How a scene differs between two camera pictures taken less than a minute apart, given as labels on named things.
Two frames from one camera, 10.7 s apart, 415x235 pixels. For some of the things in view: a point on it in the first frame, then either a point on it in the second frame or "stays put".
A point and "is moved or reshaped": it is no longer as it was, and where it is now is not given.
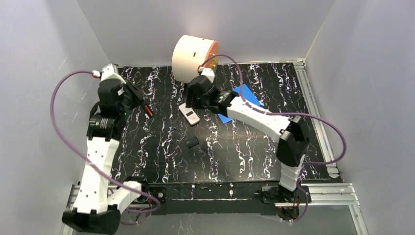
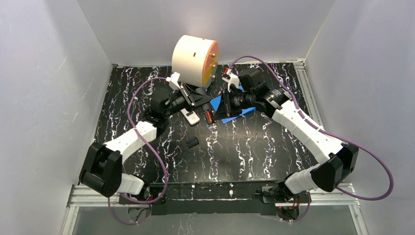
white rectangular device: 208,72 to 231,78
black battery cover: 192,142 stays put
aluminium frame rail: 344,195 stays put
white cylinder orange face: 189,53 stays put
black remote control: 151,109 is moved or reshaped
